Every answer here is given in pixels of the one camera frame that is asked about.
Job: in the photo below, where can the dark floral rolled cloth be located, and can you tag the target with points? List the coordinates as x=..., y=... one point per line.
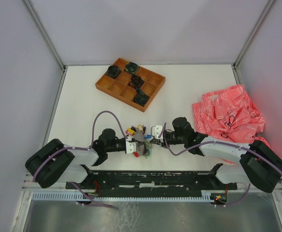
x=113, y=71

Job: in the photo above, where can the pink patterned cloth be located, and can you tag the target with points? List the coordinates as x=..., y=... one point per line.
x=230, y=115

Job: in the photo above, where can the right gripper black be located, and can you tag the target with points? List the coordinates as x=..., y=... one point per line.
x=161, y=143

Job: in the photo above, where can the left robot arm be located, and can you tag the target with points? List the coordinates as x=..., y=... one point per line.
x=57, y=162

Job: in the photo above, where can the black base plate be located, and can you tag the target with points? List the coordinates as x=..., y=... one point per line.
x=153, y=183

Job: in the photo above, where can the dark green rolled cloth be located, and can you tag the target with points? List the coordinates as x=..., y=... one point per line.
x=131, y=68

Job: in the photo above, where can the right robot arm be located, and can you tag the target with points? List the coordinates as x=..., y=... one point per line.
x=251, y=163

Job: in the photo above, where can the green leaf rolled cloth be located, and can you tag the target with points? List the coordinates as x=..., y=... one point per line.
x=141, y=98

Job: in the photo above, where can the wrist white camera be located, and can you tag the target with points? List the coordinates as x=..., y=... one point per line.
x=157, y=131
x=131, y=145

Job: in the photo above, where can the grey cable duct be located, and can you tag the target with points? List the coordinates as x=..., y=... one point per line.
x=206, y=197

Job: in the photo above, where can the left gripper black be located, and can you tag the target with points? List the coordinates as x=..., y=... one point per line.
x=139, y=143

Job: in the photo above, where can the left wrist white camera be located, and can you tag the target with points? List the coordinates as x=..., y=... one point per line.
x=131, y=145

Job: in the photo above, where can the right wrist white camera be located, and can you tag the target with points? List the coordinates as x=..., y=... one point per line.
x=157, y=131

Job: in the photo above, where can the orange flower rolled cloth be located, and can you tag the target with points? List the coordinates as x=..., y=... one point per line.
x=136, y=81

